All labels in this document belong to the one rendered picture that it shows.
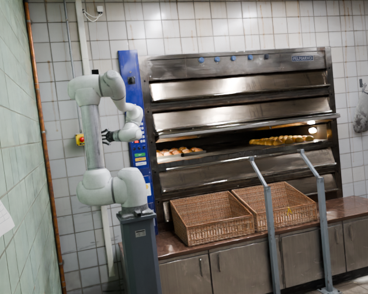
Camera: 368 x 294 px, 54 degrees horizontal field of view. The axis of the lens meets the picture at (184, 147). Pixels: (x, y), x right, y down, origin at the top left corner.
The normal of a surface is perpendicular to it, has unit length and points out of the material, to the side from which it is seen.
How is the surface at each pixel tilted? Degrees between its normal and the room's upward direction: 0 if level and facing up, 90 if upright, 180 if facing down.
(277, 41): 90
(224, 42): 90
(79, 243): 90
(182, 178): 70
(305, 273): 87
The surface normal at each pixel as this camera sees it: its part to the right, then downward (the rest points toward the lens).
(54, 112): 0.29, 0.03
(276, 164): 0.24, -0.31
